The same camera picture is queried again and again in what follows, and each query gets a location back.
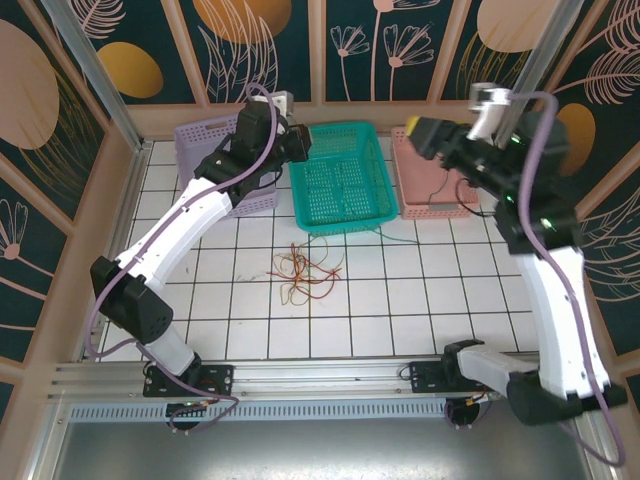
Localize black cable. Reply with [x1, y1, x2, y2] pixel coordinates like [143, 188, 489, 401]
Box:
[427, 167, 451, 206]

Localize red cable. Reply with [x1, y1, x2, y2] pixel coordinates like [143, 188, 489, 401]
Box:
[267, 254, 346, 301]

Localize yellow cable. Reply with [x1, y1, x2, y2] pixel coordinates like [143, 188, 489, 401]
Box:
[277, 234, 347, 307]

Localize pink plastic basket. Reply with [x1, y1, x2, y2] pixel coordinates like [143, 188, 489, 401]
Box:
[391, 126, 482, 221]

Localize purple plastic basket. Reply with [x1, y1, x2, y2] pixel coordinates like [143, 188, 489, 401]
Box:
[173, 113, 280, 220]

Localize teal plastic basket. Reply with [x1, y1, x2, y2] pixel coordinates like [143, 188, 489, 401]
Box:
[285, 121, 400, 235]

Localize grey metal sheet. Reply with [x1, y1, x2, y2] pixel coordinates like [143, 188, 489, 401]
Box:
[29, 418, 616, 480]

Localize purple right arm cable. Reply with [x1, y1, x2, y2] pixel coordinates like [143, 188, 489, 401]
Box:
[512, 91, 629, 469]

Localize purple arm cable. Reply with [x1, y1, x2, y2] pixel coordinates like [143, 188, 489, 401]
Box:
[85, 82, 277, 435]
[512, 91, 629, 469]

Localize thin black right camera wire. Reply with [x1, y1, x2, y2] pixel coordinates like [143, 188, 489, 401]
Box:
[455, 179, 497, 219]

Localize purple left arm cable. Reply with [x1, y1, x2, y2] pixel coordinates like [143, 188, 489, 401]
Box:
[85, 82, 277, 435]

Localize aluminium frame post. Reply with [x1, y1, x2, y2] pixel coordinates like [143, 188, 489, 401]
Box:
[499, 0, 586, 136]
[39, 0, 154, 154]

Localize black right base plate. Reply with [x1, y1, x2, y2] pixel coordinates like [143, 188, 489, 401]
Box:
[409, 360, 451, 396]

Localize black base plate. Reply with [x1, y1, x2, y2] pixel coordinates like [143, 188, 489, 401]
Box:
[409, 360, 451, 396]
[143, 362, 235, 399]

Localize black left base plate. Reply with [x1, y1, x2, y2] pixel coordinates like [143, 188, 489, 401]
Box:
[143, 362, 235, 399]

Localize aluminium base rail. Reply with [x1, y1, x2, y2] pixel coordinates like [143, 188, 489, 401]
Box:
[49, 354, 589, 401]

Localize left base power wires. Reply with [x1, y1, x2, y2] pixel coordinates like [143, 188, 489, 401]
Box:
[184, 382, 224, 407]

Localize grey slotted cable duct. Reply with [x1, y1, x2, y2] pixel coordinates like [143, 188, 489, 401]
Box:
[69, 398, 451, 421]

